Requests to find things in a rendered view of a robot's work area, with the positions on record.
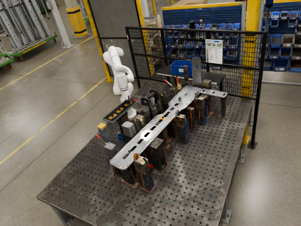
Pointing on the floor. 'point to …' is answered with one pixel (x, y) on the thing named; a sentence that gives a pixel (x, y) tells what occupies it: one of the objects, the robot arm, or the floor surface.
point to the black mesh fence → (207, 61)
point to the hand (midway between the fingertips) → (127, 102)
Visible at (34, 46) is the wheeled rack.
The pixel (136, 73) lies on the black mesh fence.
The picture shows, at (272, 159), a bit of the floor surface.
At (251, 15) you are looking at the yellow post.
